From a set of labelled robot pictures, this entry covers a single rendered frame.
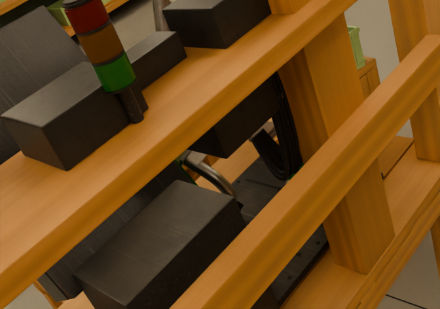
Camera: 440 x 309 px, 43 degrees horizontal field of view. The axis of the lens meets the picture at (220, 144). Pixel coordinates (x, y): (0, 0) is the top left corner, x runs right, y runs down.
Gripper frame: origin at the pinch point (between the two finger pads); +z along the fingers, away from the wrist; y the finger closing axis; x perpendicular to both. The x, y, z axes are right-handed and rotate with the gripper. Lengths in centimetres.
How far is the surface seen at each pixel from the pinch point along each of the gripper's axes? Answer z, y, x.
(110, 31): 12, 59, -13
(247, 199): -8.3, -33.7, 16.2
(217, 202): 12.1, 17.6, 10.5
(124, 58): 13, 56, -10
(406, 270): -44, -105, 91
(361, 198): -8.7, 10.9, 35.8
